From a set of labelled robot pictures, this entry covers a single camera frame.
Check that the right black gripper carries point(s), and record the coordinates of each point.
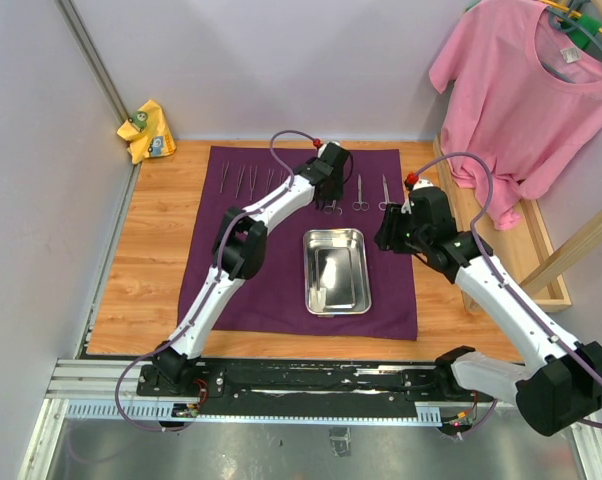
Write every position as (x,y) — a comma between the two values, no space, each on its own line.
(387,236)

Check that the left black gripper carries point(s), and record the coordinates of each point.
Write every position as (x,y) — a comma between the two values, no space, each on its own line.
(337,192)

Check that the steel scissors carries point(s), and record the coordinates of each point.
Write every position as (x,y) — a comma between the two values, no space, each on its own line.
(360,205)
(386,197)
(333,208)

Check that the steel instrument tray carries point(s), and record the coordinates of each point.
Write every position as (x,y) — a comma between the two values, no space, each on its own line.
(335,259)

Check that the purple surgical wrap cloth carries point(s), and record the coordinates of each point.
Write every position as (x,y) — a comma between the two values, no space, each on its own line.
(274,300)

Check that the white gauze pad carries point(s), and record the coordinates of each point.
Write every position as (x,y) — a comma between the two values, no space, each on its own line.
(319,299)

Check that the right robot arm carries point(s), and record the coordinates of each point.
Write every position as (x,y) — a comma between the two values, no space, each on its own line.
(559,381)

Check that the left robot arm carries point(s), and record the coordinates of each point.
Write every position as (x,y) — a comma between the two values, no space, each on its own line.
(238,254)

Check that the wooden tray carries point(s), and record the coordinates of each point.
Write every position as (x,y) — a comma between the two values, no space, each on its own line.
(521,249)

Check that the yellow paper bag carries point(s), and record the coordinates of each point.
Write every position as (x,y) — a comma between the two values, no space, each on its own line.
(147,134)

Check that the pink t-shirt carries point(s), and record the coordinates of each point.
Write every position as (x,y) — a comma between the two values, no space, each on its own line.
(524,101)

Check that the wooden beam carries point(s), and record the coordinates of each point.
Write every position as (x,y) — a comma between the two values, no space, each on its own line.
(568,254)

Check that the grey clothes hanger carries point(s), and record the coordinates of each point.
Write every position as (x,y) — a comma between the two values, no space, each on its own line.
(576,40)

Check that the yellow hoop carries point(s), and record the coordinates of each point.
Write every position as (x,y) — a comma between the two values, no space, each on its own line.
(601,30)

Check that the green hanger clip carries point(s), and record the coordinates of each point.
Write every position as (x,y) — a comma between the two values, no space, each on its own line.
(587,26)

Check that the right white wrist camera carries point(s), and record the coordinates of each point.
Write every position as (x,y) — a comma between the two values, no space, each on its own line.
(420,184)

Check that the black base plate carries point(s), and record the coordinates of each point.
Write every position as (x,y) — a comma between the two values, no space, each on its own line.
(306,390)

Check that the aluminium corner post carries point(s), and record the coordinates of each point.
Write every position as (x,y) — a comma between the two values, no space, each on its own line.
(79,31)

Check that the aluminium rail frame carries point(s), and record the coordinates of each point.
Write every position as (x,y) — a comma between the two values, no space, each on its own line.
(94,425)

